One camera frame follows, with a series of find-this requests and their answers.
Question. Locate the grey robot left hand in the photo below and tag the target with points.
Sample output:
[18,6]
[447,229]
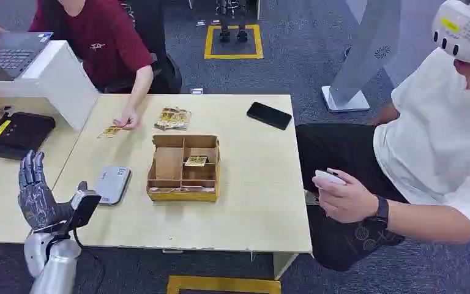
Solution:
[36,203]

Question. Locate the black robot foot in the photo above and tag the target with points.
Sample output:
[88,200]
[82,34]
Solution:
[224,35]
[242,35]

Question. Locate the black smartphone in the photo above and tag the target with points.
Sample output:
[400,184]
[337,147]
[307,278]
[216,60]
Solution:
[269,115]

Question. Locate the person's left hand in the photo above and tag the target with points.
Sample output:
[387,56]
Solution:
[129,119]
[348,201]

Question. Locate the grey power bank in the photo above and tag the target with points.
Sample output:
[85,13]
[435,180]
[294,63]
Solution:
[111,185]

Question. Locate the person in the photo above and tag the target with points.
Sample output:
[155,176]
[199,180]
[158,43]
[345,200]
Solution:
[101,44]
[437,134]

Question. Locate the row of cards in slot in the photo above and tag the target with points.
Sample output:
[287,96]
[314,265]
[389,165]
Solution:
[182,189]

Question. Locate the stack of printed cards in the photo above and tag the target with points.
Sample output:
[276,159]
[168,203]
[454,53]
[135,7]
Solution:
[173,119]

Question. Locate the black device with yellow label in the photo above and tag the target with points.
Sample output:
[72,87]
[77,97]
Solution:
[20,134]

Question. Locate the black wristwatch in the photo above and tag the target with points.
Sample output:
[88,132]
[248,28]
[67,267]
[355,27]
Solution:
[381,211]

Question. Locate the black office chair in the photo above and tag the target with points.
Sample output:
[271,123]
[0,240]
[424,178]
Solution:
[166,69]

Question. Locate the yellow floor tape square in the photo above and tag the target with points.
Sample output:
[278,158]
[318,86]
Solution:
[208,42]

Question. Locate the yellow floor tape frame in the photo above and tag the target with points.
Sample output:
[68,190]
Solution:
[223,283]

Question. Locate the white hand controller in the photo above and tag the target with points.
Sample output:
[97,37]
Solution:
[329,177]

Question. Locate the dark grey laptop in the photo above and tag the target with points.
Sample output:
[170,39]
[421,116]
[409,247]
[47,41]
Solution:
[10,55]

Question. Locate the yellow printed card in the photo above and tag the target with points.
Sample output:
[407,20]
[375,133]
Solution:
[196,161]
[108,132]

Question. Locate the white desk riser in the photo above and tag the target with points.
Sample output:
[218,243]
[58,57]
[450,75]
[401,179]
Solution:
[62,87]

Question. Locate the wooden compartment box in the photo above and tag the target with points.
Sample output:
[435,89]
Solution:
[169,164]

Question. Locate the small white floor tag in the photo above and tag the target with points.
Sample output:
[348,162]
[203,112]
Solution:
[196,91]

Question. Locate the white pillar stand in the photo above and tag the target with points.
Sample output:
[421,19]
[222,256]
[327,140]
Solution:
[364,52]

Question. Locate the white headset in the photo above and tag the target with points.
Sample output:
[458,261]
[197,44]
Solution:
[462,30]

